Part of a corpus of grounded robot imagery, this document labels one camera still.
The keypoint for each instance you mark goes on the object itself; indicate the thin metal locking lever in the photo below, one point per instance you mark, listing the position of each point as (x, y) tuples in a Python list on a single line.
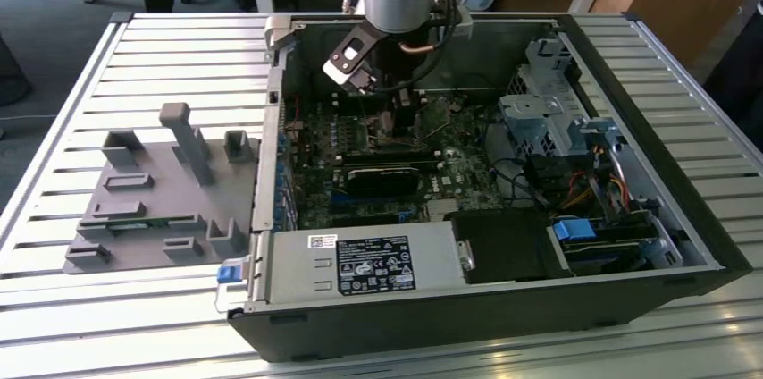
[(363, 115)]

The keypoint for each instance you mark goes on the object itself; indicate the CPU socket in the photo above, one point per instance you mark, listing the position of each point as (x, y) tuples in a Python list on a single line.
[(384, 143)]

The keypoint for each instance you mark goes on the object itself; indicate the black RAM slot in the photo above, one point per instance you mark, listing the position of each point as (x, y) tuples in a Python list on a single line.
[(387, 156), (424, 164)]

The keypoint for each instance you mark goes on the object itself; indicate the round silver coin battery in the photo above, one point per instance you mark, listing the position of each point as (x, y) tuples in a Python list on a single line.
[(455, 106)]

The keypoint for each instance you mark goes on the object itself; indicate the silver perforated drive cage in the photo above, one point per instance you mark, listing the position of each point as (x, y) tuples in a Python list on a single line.
[(530, 120)]

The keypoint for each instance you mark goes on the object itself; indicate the black graphics card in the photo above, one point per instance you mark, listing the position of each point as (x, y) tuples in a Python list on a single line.
[(382, 182)]

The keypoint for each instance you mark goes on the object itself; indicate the green motherboard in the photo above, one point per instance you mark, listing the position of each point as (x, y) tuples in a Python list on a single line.
[(471, 173)]

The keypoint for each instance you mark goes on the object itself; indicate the silver chipset heatsink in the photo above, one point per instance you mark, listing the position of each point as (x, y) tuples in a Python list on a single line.
[(444, 209)]

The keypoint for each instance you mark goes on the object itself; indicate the person's dark legs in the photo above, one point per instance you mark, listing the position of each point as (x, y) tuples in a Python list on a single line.
[(160, 1)]

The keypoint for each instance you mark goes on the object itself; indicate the black plastic shroud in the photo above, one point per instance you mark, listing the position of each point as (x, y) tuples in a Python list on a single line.
[(507, 245)]

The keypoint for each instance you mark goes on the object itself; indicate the blue disk carrier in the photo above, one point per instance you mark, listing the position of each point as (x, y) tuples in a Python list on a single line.
[(572, 231)]

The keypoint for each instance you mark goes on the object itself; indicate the grey parts rack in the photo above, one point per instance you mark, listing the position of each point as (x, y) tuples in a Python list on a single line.
[(155, 182)]

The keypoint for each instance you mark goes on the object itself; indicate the silver power supply with label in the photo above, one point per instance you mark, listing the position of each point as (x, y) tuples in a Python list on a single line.
[(298, 272)]

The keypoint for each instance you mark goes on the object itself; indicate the green RAM stick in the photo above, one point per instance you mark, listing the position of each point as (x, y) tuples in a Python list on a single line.
[(155, 222)]

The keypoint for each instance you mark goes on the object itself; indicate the blue release latch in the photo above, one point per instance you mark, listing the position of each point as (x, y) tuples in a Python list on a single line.
[(231, 274)]

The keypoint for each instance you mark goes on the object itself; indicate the black open PC case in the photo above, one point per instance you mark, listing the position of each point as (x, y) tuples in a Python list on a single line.
[(418, 330)]

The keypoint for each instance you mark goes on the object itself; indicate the silver disk bay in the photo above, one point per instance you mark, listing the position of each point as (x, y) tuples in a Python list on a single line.
[(662, 249)]

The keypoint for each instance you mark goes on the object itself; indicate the black waste bin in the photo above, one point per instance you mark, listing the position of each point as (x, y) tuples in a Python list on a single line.
[(12, 75)]

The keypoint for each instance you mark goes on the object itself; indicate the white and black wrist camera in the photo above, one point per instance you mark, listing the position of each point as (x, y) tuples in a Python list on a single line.
[(348, 55)]

